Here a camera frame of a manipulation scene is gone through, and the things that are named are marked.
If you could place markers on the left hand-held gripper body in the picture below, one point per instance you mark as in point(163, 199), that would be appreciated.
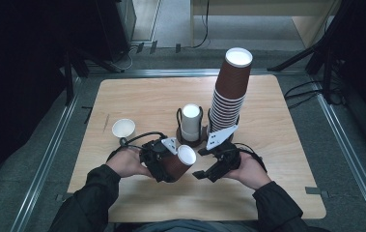
point(151, 158)

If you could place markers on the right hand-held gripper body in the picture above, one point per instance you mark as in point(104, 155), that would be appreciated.
point(230, 159)

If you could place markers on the brown ribbed paper cup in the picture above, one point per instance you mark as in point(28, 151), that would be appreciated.
point(179, 164)

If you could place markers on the stack of white cups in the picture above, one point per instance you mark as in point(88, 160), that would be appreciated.
point(191, 121)

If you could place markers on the white paper cup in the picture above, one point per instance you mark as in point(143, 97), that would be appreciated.
point(123, 128)

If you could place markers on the stack of brown cups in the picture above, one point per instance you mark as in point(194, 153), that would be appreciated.
point(232, 80)

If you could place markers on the person's right hand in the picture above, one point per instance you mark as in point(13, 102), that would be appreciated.
point(251, 172)

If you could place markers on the person's left hand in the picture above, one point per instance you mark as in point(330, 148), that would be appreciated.
point(126, 162)

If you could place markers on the person's grey clothing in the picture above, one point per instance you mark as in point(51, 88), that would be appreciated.
point(187, 226)

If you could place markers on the grey tape piece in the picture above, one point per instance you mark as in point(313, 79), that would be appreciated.
point(314, 190)
point(61, 197)

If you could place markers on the black metal stand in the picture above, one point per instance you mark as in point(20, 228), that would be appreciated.
point(328, 74)
point(69, 83)

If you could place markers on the black cabinet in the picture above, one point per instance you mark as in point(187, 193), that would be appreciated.
point(113, 25)

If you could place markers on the light wooden desk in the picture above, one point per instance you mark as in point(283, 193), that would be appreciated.
point(261, 9)

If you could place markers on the metal floor rail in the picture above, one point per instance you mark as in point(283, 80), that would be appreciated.
point(42, 167)
point(171, 72)
point(348, 141)

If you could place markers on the dark floor bracket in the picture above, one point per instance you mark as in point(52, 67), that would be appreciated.
point(178, 48)
point(153, 47)
point(140, 47)

